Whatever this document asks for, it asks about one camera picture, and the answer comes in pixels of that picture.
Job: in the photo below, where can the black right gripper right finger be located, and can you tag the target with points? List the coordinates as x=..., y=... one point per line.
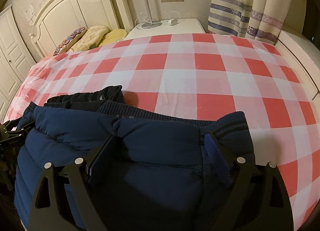
x=253, y=197

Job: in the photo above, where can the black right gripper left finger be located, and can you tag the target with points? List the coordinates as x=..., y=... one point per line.
x=50, y=208

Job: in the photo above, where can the navy blue quilted jacket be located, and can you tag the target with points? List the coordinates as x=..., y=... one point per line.
x=156, y=173

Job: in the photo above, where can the white wardrobe doors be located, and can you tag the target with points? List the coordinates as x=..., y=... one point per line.
x=16, y=60

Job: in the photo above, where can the colourful patterned pillow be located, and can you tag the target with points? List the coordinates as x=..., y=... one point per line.
x=73, y=38

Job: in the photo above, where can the beige patterned pillow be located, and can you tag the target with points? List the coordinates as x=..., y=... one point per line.
x=90, y=39

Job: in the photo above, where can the red white checkered bed cover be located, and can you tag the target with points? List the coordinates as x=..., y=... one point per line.
x=204, y=77

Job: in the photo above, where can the yellow pillow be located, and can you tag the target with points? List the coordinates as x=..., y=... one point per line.
x=112, y=37

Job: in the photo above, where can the cream wooden headboard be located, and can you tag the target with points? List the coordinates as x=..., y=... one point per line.
x=59, y=18

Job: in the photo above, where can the white desk lamp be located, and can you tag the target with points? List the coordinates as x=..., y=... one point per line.
x=147, y=3

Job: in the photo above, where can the white bedside table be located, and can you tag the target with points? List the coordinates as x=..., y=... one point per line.
x=183, y=26

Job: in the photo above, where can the striped ship print curtain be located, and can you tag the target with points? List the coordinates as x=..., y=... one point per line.
x=252, y=19

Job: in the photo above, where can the white charger with cable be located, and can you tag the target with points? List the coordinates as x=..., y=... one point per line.
x=174, y=18

